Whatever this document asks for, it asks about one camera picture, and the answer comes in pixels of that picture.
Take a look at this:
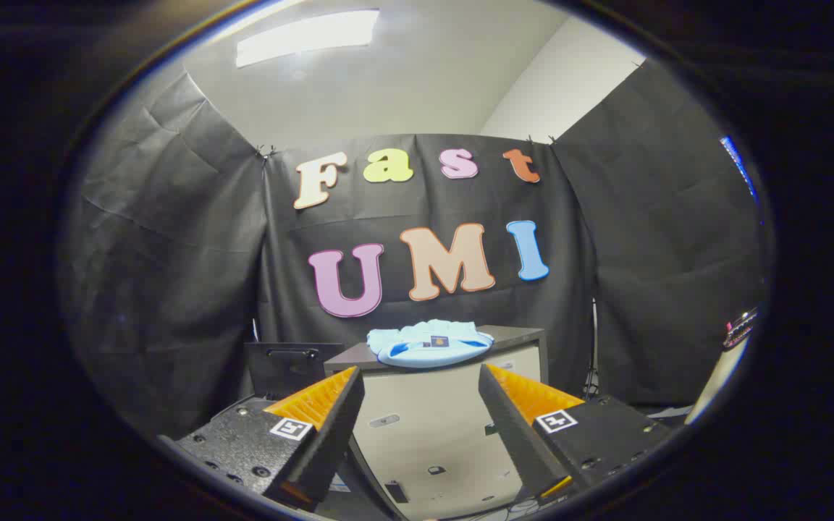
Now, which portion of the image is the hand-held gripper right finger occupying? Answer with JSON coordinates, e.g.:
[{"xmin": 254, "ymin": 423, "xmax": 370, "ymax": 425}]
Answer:
[{"xmin": 479, "ymin": 364, "xmax": 673, "ymax": 506}]

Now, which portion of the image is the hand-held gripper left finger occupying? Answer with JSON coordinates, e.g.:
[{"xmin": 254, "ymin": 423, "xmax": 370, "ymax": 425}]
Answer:
[{"xmin": 159, "ymin": 366, "xmax": 366, "ymax": 512}]

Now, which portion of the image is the light blue shirt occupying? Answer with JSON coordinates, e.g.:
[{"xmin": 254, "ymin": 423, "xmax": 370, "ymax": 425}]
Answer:
[{"xmin": 366, "ymin": 319, "xmax": 495, "ymax": 370}]

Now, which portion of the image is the white cabinet with grey top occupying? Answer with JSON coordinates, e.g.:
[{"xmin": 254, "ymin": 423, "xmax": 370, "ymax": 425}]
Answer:
[{"xmin": 324, "ymin": 326, "xmax": 549, "ymax": 521}]

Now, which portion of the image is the black backdrop cloth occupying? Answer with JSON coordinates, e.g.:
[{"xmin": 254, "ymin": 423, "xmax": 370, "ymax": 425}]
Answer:
[{"xmin": 62, "ymin": 58, "xmax": 769, "ymax": 439}]

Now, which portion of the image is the blue lit screen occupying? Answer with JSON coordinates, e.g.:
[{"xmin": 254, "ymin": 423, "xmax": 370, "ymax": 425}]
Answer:
[{"xmin": 720, "ymin": 135, "xmax": 760, "ymax": 205}]

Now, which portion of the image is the ceiling light panel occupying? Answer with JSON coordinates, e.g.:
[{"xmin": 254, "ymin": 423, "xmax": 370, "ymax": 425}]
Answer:
[{"xmin": 236, "ymin": 9, "xmax": 382, "ymax": 68}]

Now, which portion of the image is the black cable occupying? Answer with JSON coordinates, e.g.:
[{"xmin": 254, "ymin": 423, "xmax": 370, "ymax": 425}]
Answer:
[{"xmin": 582, "ymin": 297, "xmax": 601, "ymax": 400}]

